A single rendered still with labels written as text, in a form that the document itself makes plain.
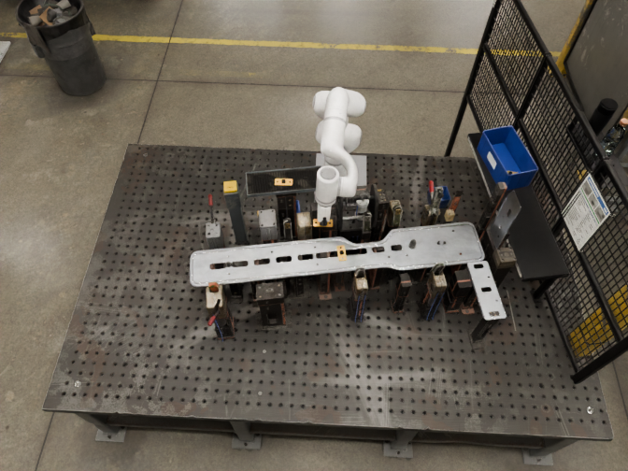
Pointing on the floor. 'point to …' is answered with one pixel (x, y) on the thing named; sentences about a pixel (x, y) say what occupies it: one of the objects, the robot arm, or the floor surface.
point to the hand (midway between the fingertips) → (323, 220)
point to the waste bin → (64, 42)
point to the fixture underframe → (536, 449)
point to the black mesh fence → (556, 178)
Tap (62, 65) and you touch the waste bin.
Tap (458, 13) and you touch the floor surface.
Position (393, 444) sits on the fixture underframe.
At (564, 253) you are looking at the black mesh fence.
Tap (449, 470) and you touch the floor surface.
